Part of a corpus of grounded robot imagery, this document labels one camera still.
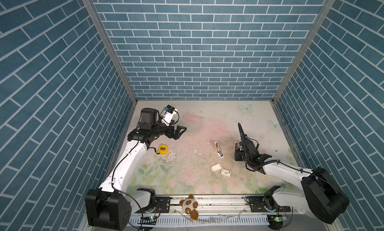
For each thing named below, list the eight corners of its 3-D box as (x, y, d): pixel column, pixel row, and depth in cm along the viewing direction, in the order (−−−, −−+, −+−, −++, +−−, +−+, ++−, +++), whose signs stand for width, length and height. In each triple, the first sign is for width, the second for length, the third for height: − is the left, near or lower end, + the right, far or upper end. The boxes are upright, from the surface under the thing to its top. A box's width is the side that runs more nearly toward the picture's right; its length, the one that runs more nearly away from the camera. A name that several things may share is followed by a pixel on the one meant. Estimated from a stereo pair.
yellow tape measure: (158, 154, 93) (157, 152, 92) (160, 145, 97) (159, 143, 96) (167, 154, 93) (166, 152, 92) (168, 145, 97) (168, 143, 96)
